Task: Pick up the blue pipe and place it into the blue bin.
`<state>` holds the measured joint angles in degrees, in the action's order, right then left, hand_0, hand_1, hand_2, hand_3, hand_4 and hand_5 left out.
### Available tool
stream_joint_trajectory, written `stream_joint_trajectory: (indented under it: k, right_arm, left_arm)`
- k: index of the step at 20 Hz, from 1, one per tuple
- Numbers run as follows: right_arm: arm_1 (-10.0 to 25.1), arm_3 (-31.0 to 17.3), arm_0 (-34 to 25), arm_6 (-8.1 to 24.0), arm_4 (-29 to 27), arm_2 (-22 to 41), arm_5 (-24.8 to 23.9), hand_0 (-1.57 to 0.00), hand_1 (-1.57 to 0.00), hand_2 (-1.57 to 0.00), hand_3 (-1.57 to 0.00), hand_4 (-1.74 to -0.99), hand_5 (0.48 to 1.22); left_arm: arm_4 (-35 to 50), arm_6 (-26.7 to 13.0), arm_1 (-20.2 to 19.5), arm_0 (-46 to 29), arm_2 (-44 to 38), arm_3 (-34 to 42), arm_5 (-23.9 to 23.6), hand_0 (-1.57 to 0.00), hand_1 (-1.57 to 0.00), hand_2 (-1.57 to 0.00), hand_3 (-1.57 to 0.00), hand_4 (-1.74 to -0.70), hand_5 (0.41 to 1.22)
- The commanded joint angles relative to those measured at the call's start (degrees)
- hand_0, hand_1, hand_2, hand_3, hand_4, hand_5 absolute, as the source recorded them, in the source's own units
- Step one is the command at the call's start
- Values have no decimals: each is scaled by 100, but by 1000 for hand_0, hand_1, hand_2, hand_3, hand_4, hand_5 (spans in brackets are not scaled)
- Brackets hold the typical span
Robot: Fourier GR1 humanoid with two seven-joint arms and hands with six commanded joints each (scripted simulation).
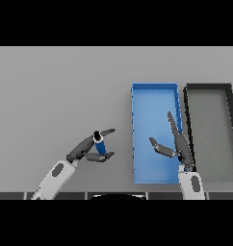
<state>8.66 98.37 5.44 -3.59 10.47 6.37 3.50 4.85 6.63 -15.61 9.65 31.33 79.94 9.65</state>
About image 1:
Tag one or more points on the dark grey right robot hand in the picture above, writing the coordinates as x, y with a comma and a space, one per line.
182, 149

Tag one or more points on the blue bin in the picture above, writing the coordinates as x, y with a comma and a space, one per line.
153, 134

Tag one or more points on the dark grey bin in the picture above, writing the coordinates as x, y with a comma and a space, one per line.
211, 131

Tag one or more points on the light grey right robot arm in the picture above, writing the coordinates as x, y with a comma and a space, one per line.
191, 185

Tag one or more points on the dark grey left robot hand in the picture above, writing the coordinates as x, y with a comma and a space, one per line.
81, 149

